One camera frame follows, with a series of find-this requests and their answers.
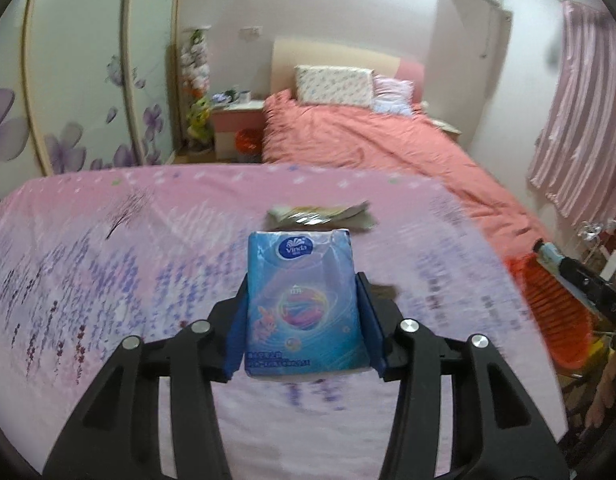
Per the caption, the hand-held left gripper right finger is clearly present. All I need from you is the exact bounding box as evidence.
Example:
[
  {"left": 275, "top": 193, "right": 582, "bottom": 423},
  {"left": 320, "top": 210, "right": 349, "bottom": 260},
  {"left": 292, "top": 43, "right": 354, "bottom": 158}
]
[{"left": 355, "top": 271, "right": 571, "bottom": 480}]

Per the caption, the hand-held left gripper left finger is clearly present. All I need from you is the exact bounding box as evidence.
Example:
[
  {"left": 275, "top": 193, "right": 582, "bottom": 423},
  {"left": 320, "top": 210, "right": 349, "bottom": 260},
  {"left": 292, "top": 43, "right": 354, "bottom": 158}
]
[{"left": 42, "top": 270, "right": 251, "bottom": 480}]

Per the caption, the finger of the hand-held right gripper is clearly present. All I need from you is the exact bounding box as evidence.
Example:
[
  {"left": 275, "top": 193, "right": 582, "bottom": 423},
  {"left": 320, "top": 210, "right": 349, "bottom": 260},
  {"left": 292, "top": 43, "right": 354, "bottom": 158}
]
[{"left": 558, "top": 257, "right": 608, "bottom": 306}]

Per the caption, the pale blue cloth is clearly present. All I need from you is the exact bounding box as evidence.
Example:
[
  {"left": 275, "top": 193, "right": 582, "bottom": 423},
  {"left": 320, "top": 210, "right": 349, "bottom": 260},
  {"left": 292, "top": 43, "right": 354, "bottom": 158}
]
[{"left": 534, "top": 240, "right": 564, "bottom": 264}]

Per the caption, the orange plastic basket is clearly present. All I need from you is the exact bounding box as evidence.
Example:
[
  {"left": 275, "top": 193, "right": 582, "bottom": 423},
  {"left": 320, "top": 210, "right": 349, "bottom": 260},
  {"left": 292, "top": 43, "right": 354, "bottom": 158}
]
[{"left": 505, "top": 252, "right": 593, "bottom": 373}]

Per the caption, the blue tissue packet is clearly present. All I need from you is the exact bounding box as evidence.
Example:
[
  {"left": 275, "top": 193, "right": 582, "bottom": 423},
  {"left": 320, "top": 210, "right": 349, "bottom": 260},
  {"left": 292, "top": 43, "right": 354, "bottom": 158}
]
[{"left": 247, "top": 229, "right": 373, "bottom": 381}]

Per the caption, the brown snack wrapper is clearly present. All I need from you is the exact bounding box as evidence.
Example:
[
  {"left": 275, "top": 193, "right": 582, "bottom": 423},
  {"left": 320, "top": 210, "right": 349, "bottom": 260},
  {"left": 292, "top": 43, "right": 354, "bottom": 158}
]
[{"left": 265, "top": 201, "right": 379, "bottom": 233}]

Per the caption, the purple floral printed tablecloth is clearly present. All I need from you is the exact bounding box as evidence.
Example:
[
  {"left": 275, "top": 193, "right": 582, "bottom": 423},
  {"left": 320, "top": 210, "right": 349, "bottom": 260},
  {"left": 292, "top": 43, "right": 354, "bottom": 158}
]
[{"left": 0, "top": 162, "right": 568, "bottom": 480}]

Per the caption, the pink striped curtain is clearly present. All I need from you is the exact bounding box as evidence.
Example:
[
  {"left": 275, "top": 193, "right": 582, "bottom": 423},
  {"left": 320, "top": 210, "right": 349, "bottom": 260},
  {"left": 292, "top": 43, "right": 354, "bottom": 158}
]
[{"left": 528, "top": 0, "right": 616, "bottom": 218}]

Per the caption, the bed with coral duvet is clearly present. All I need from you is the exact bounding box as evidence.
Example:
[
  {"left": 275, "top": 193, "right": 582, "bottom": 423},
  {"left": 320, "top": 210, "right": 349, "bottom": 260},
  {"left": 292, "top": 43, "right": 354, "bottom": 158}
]
[{"left": 262, "top": 89, "right": 553, "bottom": 261}]

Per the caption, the small red-orange bag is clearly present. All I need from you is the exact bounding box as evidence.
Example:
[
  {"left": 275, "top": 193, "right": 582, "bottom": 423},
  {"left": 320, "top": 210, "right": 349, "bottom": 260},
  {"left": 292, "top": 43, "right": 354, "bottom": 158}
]
[{"left": 235, "top": 128, "right": 263, "bottom": 156}]

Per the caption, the cream nightstand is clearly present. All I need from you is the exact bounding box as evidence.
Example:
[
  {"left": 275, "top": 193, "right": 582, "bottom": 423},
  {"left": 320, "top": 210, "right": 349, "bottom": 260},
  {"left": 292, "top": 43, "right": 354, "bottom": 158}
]
[{"left": 428, "top": 115, "right": 462, "bottom": 148}]

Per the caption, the pink and white nightstand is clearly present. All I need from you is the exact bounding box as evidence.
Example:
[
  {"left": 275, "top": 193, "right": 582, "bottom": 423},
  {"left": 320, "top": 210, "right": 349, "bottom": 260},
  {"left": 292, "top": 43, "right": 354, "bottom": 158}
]
[{"left": 210, "top": 100, "right": 266, "bottom": 163}]

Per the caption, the yellow-green plush toy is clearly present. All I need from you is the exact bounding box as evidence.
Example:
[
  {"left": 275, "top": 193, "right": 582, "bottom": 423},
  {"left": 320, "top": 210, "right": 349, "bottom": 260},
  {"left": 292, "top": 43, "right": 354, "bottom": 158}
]
[{"left": 187, "top": 96, "right": 213, "bottom": 141}]

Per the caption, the pink striped pillow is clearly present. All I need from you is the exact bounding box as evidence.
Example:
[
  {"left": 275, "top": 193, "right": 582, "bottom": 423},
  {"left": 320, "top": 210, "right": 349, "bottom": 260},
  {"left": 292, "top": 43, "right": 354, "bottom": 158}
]
[{"left": 373, "top": 76, "right": 415, "bottom": 116}]

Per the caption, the white patterned pillow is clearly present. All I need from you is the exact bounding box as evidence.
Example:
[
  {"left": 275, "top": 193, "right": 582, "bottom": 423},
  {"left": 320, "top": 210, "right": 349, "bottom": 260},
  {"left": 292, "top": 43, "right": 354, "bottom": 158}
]
[{"left": 294, "top": 65, "right": 375, "bottom": 109}]

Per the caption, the cream and pink headboard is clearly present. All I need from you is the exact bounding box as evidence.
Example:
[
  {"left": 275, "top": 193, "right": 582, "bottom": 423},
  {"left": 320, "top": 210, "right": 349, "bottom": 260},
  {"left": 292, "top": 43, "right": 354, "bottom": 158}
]
[{"left": 270, "top": 36, "right": 425, "bottom": 106}]

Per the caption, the wardrobe with purple flower doors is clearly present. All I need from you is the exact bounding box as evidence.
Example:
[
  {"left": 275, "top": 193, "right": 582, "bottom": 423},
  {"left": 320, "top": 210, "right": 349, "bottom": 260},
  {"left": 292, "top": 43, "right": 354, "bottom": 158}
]
[{"left": 0, "top": 0, "right": 181, "bottom": 211}]

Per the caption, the white wire rack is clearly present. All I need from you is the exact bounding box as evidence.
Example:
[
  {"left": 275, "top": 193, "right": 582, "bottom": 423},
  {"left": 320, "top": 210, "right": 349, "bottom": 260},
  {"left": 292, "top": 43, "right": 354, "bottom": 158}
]
[{"left": 575, "top": 217, "right": 616, "bottom": 281}]

